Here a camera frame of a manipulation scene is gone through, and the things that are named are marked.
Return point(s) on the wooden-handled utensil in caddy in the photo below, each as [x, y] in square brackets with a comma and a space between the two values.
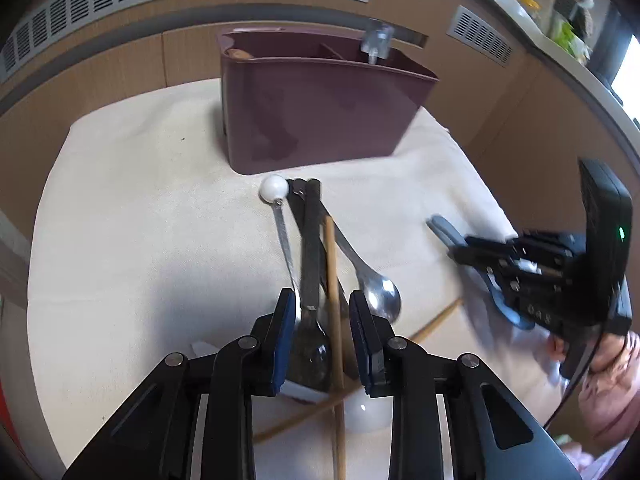
[238, 54]

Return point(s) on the black-handled spoon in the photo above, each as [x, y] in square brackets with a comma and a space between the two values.
[311, 353]

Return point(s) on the white ball-handled metal spoon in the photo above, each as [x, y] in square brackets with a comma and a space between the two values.
[273, 191]

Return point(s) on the steel spoon smiley handle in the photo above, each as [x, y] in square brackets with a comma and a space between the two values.
[382, 294]

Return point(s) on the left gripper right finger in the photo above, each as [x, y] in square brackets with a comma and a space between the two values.
[364, 338]

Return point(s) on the maroon plastic utensil caddy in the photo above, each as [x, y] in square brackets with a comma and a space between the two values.
[308, 97]

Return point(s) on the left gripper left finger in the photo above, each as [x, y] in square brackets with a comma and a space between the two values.
[281, 333]

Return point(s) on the small grey vent grille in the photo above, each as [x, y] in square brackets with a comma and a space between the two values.
[475, 33]

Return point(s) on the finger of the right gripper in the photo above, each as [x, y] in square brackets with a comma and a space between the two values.
[499, 302]
[445, 232]

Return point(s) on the wooden chopstick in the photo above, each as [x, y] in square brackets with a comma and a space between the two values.
[337, 348]
[336, 398]

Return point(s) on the person's right hand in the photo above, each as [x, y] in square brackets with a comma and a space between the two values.
[609, 399]

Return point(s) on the cream table cloth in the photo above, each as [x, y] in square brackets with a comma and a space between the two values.
[147, 242]

